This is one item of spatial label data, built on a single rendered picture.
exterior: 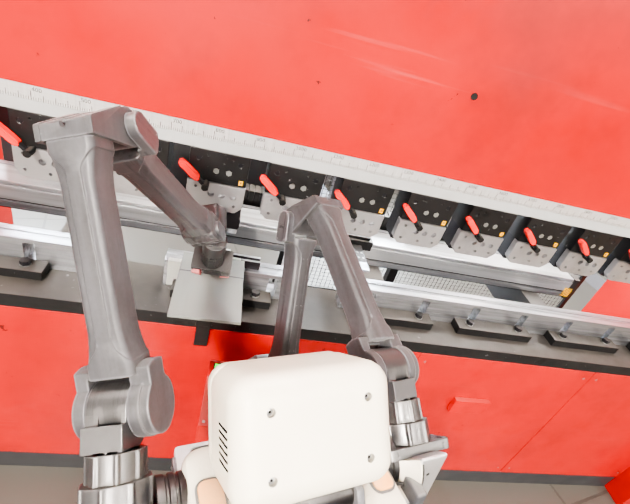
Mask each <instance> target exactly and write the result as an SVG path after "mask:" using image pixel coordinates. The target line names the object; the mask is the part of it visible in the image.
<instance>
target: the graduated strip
mask: <svg viewBox="0 0 630 504"><path fill-rule="evenodd" d="M0 93H3V94H7V95H12V96H16V97H21V98H26V99H30V100H35V101H40V102H44V103H49V104H53V105H58V106H63V107H67V108H72V109H76V110H81V111H86V112H91V111H97V110H100V109H104V108H109V107H114V106H119V105H116V104H112V103H107V102H103V101H98V100H94V99H89V98H85V97H81V96H76V95H72V94H67V93H63V92H58V91H54V90H49V89H45V88H40V87H36V86H31V85H27V84H22V83H18V82H13V81H9V80H4V79H0ZM129 108H130V107H129ZM130 109H131V110H132V112H133V111H140V112H142V114H143V115H144V116H145V117H146V119H147V120H148V121H149V122H150V124H151V125H152V126H155V127H160V128H164V129H169V130H173V131H178V132H183V133H187V134H192V135H197V136H201V137H206V138H210V139H215V140H220V141H224V142H229V143H234V144H238V145H243V146H247V147H252V148H257V149H261V150H266V151H271V152H275V153H280V154H284V155H289V156H294V157H298V158H303V159H307V160H312V161H317V162H321V163H326V164H331V165H335V166H340V167H344V168H349V169H354V170H358V171H363V172H368V173H372V174H377V175H381V176H386V177H391V178H395V179H400V180H404V181H409V182H414V183H418V184H423V185H428V186H432V187H437V188H441V189H446V190H451V191H455V192H460V193H465V194H469V195H474V196H478V197H483V198H488V199H492V200H497V201H502V202H506V203H511V204H515V205H520V206H525V207H529V208H534V209H538V210H543V211H548V212H552V213H557V214H562V215H566V216H571V217H575V218H580V219H585V220H589V221H594V222H599V223H603V224H608V225H612V226H617V227H622V228H626V229H630V219H626V218H622V217H617V216H613V215H608V214H604V213H600V212H595V211H591V210H586V209H582V208H577V207H573V206H568V205H564V204H559V203H555V202H550V201H546V200H541V199H537V198H532V197H528V196H523V195H519V194H515V193H510V192H506V191H501V190H497V189H492V188H488V187H483V186H479V185H474V184H470V183H465V182H461V181H456V180H452V179H447V178H443V177H438V176H434V175H430V174H425V173H421V172H416V171H412V170H407V169H403V168H398V167H394V166H389V165H385V164H380V163H376V162H371V161H367V160H362V159H358V158H353V157H349V156H345V155H340V154H336V153H331V152H327V151H322V150H318V149H313V148H309V147H304V146H300V145H295V144H291V143H286V142H282V141H277V140H273V139H268V138H264V137H260V136H255V135H251V134H246V133H242V132H237V131H233V130H228V129H224V128H219V127H215V126H210V125H206V124H201V123H197V122H192V121H188V120H183V119H179V118H174V117H170V116H166V115H161V114H157V113H152V112H148V111H143V110H139V109H134V108H130Z"/></svg>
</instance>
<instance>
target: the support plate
mask: <svg viewBox="0 0 630 504"><path fill-rule="evenodd" d="M192 257H193V253H189V252H184V253H183V257H182V260H181V264H180V268H179V269H184V270H191V262H192ZM244 263H245V261H241V260H235V259H233V261H232V268H231V273H230V275H229V276H233V277H240V278H244ZM184 270H179V272H178V275H177V279H176V283H175V287H174V290H173V294H172V298H171V302H170V305H169V309H168V313H167V317H174V318H182V319H191V320H199V321H208V322H216V323H225V324H234V325H240V324H241V312H242V296H243V280H244V279H240V278H233V277H229V278H220V276H217V275H210V274H204V273H201V275H199V274H195V273H192V272H191V271H184Z"/></svg>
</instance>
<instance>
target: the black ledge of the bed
mask: <svg viewBox="0 0 630 504"><path fill-rule="evenodd" d="M127 262H128V267H129V273H130V279H131V285H132V290H133V296H134V302H135V308H136V313H137V319H138V321H147V322H156V323H165V324H174V325H183V326H191V327H196V320H191V319H182V318H174V317H167V313H168V309H169V305H170V302H171V298H172V297H170V289H171V286H172V285H167V284H163V274H164V266H160V265H153V264H146V263H139V262H132V261H127ZM336 292H337V291H334V290H327V289H320V288H313V287H307V292H306V299H305V306H304V313H303V320H302V327H301V334H300V339H306V340H315V341H324V342H333V343H342V344H348V342H349V341H351V340H352V337H351V332H350V328H349V324H348V321H347V318H346V315H345V313H344V310H343V308H339V307H337V302H336V297H335V295H336ZM278 301H279V299H272V298H271V304H270V307H269V310H267V309H259V308H252V307H244V306H242V312H241V324H240V325H234V324H225V323H216V322H212V326H211V327H210V329H218V330H227V331H236V332H244V333H253V334H262V335H271V336H274V330H275V323H276V316H277V308H278ZM0 305H6V306H15V307H23V308H32V309H41V310H50V311H59V312H68V313H76V314H84V311H83V306H82V300H81V295H80V289H79V284H78V278H77V273H76V272H70V271H63V270H55V269H50V270H49V271H48V273H47V274H46V276H45V277H44V279H43V280H42V281H40V280H32V279H24V278H16V277H8V276H1V275H0ZM432 322H433V326H432V328H431V330H424V329H416V328H409V327H401V326H393V325H388V326H389V327H390V329H391V331H392V333H393V334H398V336H399V339H400V341H401V343H402V346H404V347H407V348H408V349H410V350H411V351H412V352H421V353H430V354H439V355H448V356H457V357H465V358H474V359H483V360H492V361H501V362H510V363H519V364H527V365H536V366H545V367H554V368H563V369H572V370H580V371H589V372H598V373H607V374H616V375H625V376H630V351H629V349H628V348H627V347H626V346H623V345H616V346H617V347H618V348H619V349H618V350H617V351H616V353H614V354H613V353H605V352H597V351H589V350H581V349H573V348H566V347H558V346H551V345H550V344H549V343H548V341H547V340H546V338H545V337H544V336H543V335H541V334H533V333H529V334H530V335H531V337H532V338H531V339H530V341H529V342H528V343H526V342H518V341H511V340H503V339H495V338H487V337H479V336H471V335H464V334H456V332H455V330H454V328H453V326H452V324H451V322H443V321H436V320H432Z"/></svg>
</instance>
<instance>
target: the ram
mask: <svg viewBox="0 0 630 504"><path fill-rule="evenodd" d="M0 79H4V80H9V81H13V82H18V83H22V84H27V85H31V86H36V87H40V88H45V89H49V90H54V91H58V92H63V93H67V94H72V95H76V96H81V97H85V98H89V99H94V100H98V101H103V102H107V103H112V104H116V105H121V106H127V107H130V108H134V109H139V110H143V111H148V112H152V113H157V114H161V115H166V116H170V117H174V118H179V119H183V120H188V121H192V122H197V123H201V124H206V125H210V126H215V127H219V128H224V129H228V130H233V131H237V132H242V133H246V134H251V135H255V136H260V137H264V138H268V139H273V140H277V141H282V142H286V143H291V144H295V145H300V146H304V147H309V148H313V149H318V150H322V151H327V152H331V153H336V154H340V155H345V156H349V157H353V158H358V159H362V160H367V161H371V162H376V163H380V164H385V165H389V166H394V167H398V168H403V169H407V170H412V171H416V172H421V173H425V174H430V175H434V176H438V177H443V178H447V179H452V180H456V181H461V182H465V183H470V184H474V185H479V186H483V187H488V188H492V189H497V190H501V191H506V192H510V193H515V194H519V195H523V196H528V197H532V198H537V199H541V200H546V201H550V202H555V203H559V204H564V205H568V206H573V207H577V208H582V209H586V210H591V211H595V212H600V213H604V214H608V215H613V216H617V217H622V218H626V219H630V0H0ZM0 106H4V107H9V108H14V109H19V110H23V111H28V112H33V113H38V114H42V115H47V116H52V117H61V116H64V115H68V114H73V113H85V112H86V111H81V110H76V109H72V108H67V107H63V106H58V105H53V104H49V103H44V102H40V101H35V100H30V99H26V98H21V97H16V96H12V95H7V94H3V93H0ZM153 127H154V129H155V130H156V131H157V132H158V139H161V140H166V141H171V142H176V143H180V144H185V145H190V146H195V147H199V148H204V149H209V150H214V151H218V152H223V153H228V154H233V155H237V156H242V157H247V158H252V159H256V160H261V161H266V162H271V163H275V164H280V165H285V166H290V167H294V168H299V169H304V170H309V171H313V172H318V173H323V174H328V175H332V176H337V177H342V178H347V179H352V180H356V181H361V182H366V183H371V184H375V185H380V186H385V187H390V188H394V189H399V190H404V191H409V192H413V193H418V194H423V195H428V196H432V197H437V198H442V199H447V200H451V201H456V202H461V203H466V204H470V205H475V206H480V207H485V208H489V209H494V210H499V211H504V212H508V213H513V214H518V215H523V216H527V217H532V218H537V219H542V220H546V221H551V222H556V223H561V224H565V225H570V226H575V227H580V228H585V229H589V230H594V231H599V232H604V233H608V234H613V235H618V236H623V237H627V238H630V229H626V228H622V227H617V226H612V225H608V224H603V223H599V222H594V221H589V220H585V219H580V218H575V217H571V216H566V215H562V214H557V213H552V212H548V211H543V210H538V209H534V208H529V207H525V206H520V205H515V204H511V203H506V202H502V201H497V200H492V199H488V198H483V197H478V196H474V195H469V194H465V193H460V192H455V191H451V190H446V189H441V188H437V187H432V186H428V185H423V184H418V183H414V182H409V181H404V180H400V179H395V178H391V177H386V176H381V175H377V174H372V173H368V172H363V171H358V170H354V169H349V168H344V167H340V166H335V165H331V164H326V163H321V162H317V161H312V160H307V159H303V158H298V157H294V156H289V155H284V154H280V153H275V152H271V151H266V150H261V149H257V148H252V147H247V146H243V145H238V144H234V143H229V142H224V141H220V140H215V139H210V138H206V137H201V136H197V135H192V134H187V133H183V132H178V131H173V130H169V129H164V128H160V127H155V126H153Z"/></svg>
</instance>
